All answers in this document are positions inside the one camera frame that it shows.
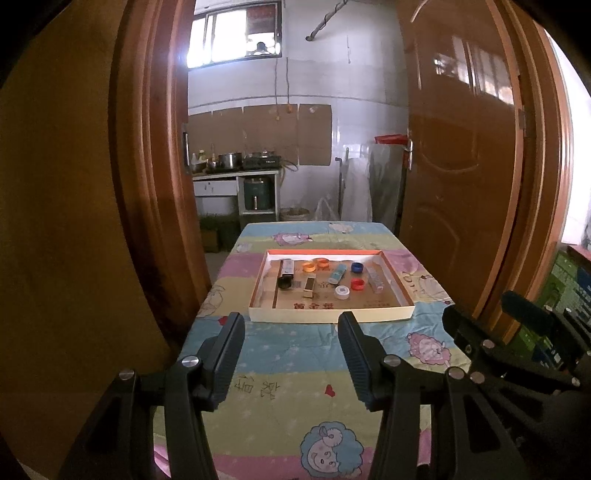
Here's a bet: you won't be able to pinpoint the white plastic bag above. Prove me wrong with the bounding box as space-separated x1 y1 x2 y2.
315 198 340 222

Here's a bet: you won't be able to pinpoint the brown wooden door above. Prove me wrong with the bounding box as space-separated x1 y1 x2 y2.
397 0 525 315

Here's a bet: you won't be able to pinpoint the window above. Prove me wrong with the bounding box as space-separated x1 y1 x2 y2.
187 2 282 70

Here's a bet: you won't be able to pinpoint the green printed carton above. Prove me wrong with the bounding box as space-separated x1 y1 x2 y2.
512 249 591 370

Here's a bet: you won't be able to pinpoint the green air fryer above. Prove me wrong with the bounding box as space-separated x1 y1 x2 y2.
244 178 273 214

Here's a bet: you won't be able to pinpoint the black gas stove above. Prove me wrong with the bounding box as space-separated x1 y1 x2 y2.
243 154 281 169

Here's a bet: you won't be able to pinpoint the hanging clear plastic sheet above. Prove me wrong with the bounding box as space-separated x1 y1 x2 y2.
342 143 407 232

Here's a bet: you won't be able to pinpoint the white kitchen counter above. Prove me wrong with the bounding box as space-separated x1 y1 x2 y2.
191 168 282 222

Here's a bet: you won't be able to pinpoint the brown wooden door frame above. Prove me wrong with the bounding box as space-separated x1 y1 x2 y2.
111 0 573 342

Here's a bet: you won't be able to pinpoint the cardboard sheets on wall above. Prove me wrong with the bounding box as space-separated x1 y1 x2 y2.
187 104 333 167

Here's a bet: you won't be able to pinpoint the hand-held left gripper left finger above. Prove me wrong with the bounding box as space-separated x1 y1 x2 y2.
55 311 246 480

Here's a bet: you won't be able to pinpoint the sheep printed blanket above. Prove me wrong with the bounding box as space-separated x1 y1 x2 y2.
152 222 472 480

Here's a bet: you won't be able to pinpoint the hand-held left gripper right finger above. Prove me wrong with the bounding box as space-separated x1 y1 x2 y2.
338 311 529 480

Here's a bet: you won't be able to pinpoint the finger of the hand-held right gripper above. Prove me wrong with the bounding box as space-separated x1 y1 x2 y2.
442 305 583 393
501 290 557 335

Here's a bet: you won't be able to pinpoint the grey wall pipe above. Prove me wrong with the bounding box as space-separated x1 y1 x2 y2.
307 0 352 42

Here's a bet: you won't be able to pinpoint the shallow orange-rimmed cardboard tray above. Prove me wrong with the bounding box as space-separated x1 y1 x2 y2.
248 249 415 324

